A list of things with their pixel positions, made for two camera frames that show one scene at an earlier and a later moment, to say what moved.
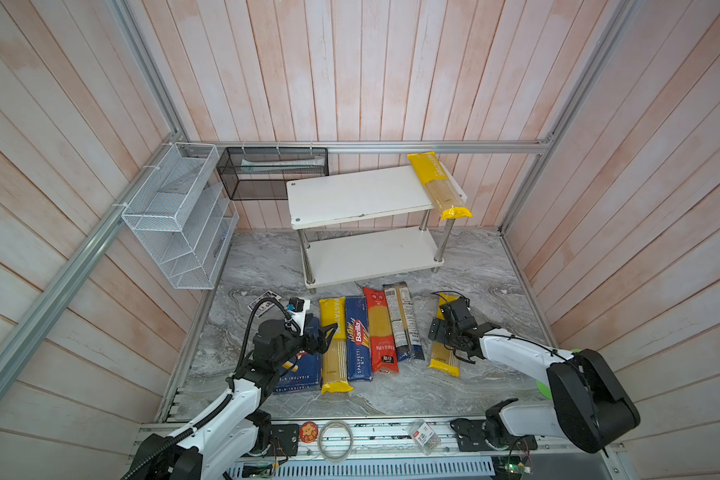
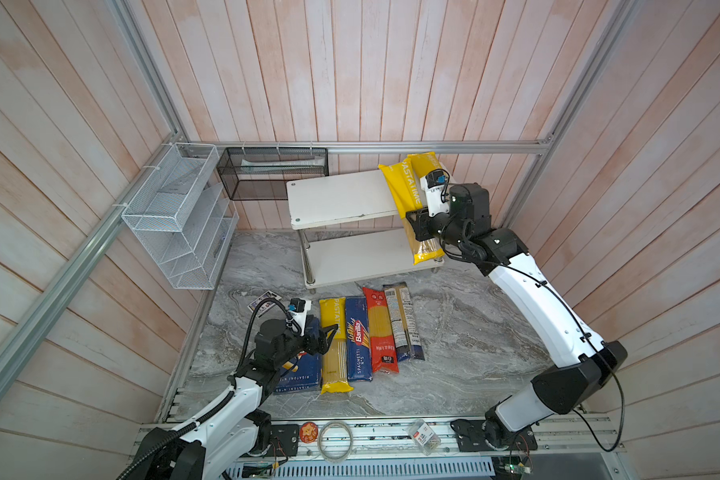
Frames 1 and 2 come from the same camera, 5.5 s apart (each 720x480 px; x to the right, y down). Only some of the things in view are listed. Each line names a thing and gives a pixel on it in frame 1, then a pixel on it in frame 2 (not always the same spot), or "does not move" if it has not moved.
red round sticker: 309,432 does not move
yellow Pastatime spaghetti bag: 443,358 to 406,192
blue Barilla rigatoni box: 304,370 does not move
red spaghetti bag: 382,341 does not move
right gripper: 438,332 to 420,226
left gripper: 322,343 does not move
